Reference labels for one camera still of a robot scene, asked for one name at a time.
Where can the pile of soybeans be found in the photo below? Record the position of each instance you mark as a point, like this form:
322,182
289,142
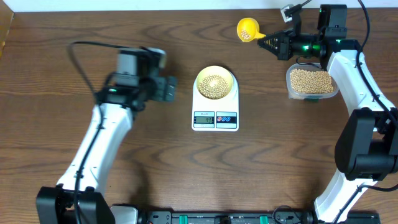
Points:
308,82

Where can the yellow plastic bowl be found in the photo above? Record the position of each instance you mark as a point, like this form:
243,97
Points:
215,70

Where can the white digital kitchen scale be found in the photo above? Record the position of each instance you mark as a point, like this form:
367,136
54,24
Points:
216,115

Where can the yellow measuring scoop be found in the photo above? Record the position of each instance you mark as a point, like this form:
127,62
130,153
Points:
252,27

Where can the soybeans in yellow bowl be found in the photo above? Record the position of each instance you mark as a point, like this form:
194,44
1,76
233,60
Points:
214,87

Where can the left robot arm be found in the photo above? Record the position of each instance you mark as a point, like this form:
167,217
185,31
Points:
78,196

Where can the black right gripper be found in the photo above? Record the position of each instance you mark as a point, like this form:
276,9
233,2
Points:
283,50

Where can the soybeans in scoop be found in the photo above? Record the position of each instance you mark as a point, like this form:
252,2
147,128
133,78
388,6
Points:
245,35

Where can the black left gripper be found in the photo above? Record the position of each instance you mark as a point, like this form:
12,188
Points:
158,93

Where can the clear plastic container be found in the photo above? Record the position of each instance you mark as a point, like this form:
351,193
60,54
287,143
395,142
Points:
302,96

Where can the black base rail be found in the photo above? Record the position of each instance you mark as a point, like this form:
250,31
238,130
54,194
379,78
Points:
281,216

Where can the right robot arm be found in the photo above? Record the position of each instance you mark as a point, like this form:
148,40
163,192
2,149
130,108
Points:
366,151

